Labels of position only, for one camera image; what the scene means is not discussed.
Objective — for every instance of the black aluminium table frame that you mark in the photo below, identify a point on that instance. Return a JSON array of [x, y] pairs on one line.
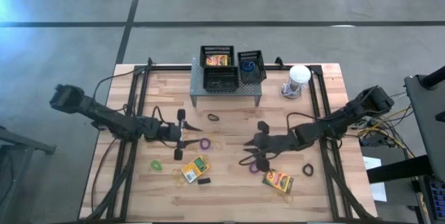
[[167, 67]]

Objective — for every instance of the black slotted plastic basket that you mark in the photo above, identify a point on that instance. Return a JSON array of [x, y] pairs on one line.
[[259, 76], [217, 49], [220, 78]]

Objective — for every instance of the grey metal stand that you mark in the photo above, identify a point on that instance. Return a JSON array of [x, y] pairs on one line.
[[21, 144]]

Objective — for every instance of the yellow green crayon box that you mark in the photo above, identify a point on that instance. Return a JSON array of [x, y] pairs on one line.
[[278, 181], [217, 60], [194, 170]]

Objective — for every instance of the grey side desk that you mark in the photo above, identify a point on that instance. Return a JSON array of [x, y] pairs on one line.
[[427, 119]]

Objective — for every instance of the black rubber band loop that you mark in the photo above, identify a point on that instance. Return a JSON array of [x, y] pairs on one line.
[[209, 117]]

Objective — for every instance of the small black block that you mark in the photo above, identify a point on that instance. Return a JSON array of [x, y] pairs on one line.
[[204, 181]]

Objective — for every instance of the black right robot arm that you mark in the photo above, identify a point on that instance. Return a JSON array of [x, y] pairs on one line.
[[347, 116]]

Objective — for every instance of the black keyboard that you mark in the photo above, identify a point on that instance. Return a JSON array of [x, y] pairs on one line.
[[438, 196]]

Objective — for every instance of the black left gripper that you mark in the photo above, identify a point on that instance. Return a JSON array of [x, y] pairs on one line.
[[172, 131]]

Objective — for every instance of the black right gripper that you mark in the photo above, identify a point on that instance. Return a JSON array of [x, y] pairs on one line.
[[278, 142]]

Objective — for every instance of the yellow rubber band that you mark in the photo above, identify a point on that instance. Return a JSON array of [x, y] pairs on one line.
[[288, 196], [175, 175], [217, 146]]

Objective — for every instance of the white paper sheet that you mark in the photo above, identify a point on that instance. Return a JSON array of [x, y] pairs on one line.
[[373, 168]]

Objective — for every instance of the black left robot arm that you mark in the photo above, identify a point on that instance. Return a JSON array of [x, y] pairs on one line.
[[104, 116]]

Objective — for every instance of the grey perforated metal shelf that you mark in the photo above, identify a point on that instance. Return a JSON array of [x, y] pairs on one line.
[[250, 88]]

